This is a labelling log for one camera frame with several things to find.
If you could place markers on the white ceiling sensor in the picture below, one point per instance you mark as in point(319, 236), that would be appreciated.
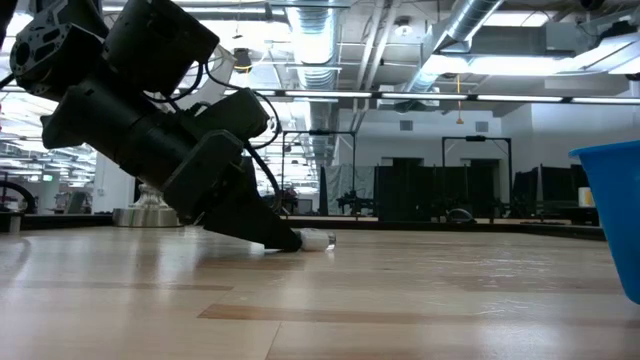
point(402, 27)

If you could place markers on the black partition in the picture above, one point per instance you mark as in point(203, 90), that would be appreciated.
point(425, 192)
point(545, 187)

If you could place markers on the grey tarp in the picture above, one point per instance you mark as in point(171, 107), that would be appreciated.
point(350, 182)

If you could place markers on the white cylinder container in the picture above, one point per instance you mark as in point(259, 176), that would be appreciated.
point(585, 197)

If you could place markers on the black ceiling device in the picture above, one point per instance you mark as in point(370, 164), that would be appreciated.
point(242, 59)

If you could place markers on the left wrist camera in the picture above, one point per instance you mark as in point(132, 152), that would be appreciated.
point(235, 117)

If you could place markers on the long ceiling light strip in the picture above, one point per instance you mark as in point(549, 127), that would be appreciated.
point(325, 94)

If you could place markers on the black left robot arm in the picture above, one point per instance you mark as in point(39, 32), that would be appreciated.
point(150, 40)

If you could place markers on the silver ventilation duct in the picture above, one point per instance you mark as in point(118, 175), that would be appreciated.
point(470, 15)
point(314, 30)

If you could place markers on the blue plastic basket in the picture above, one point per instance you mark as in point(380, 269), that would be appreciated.
point(617, 215)

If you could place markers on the black frame stand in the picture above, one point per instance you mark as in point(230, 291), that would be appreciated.
point(320, 132)
point(475, 138)

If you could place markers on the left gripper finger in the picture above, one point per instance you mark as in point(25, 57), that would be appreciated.
point(250, 220)

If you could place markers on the black table frame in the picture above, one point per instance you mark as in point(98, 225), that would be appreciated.
point(60, 222)

